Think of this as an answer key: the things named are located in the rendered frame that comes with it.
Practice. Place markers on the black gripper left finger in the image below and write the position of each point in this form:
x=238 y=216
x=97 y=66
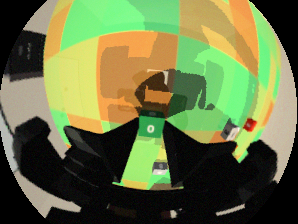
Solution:
x=113 y=147

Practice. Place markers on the small green block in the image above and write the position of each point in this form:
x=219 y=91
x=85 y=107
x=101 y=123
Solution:
x=151 y=124

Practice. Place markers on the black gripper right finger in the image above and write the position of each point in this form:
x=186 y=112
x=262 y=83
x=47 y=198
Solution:
x=185 y=154

